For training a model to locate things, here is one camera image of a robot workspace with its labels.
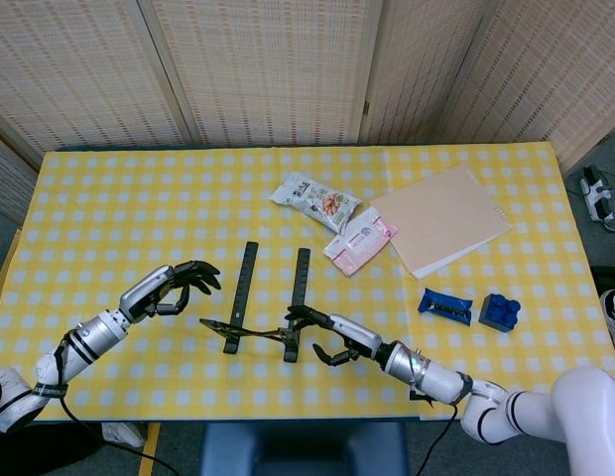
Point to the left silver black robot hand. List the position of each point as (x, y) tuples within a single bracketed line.
[(149, 290)]

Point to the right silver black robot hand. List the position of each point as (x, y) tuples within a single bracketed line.
[(359, 337)]

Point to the black folding stand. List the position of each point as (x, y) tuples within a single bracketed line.
[(244, 277)]

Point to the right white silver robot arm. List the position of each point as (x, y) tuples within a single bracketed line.
[(436, 377)]

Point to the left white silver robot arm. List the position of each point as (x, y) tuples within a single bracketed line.
[(89, 342)]

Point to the yellow white checkered tablecloth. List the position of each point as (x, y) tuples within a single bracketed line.
[(139, 198)]

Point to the blue snack wrapper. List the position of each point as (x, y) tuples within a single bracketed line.
[(444, 306)]

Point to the pink wet wipes pack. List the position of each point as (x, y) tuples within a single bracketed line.
[(359, 240)]

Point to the beige cover paper notebook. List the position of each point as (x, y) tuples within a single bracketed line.
[(441, 223)]

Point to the blue building block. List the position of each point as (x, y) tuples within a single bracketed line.
[(498, 312)]

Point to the white nut snack bag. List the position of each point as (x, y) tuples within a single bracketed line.
[(317, 201)]

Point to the white crumpled floor item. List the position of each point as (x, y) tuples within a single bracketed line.
[(121, 435)]

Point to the yellow floor tape strip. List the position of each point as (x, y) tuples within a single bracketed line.
[(150, 448)]

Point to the woven folding screen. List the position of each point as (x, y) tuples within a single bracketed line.
[(268, 69)]

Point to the white power strip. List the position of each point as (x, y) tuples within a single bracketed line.
[(596, 194)]

